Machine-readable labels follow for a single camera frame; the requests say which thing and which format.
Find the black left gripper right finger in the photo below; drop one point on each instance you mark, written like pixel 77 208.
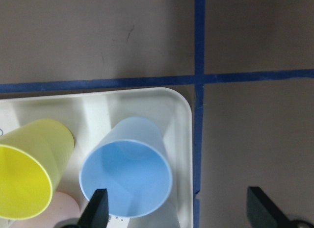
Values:
pixel 262 212

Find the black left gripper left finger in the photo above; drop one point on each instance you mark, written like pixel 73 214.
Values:
pixel 95 214

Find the light blue plastic cup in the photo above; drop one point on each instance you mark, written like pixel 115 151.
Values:
pixel 131 163

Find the pink plastic cup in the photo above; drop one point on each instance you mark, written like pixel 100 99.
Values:
pixel 61 208

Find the yellow plastic cup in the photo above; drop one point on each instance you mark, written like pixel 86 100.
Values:
pixel 33 159

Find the beige plastic tray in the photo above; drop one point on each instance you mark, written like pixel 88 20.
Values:
pixel 90 116

